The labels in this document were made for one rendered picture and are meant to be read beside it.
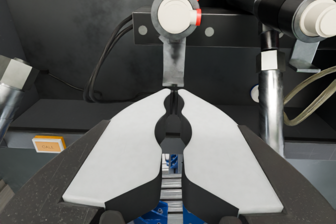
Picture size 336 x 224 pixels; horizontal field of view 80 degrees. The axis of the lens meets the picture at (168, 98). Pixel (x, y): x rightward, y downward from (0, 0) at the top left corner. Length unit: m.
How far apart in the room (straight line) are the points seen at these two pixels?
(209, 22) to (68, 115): 0.33
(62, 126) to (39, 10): 0.22
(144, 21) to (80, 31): 0.21
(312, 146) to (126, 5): 0.41
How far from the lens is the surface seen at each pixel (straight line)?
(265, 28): 0.19
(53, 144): 0.42
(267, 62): 0.18
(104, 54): 0.25
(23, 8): 0.49
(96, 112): 0.45
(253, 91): 0.46
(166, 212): 0.75
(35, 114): 0.49
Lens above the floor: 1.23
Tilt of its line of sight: 61 degrees down
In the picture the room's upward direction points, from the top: 175 degrees counter-clockwise
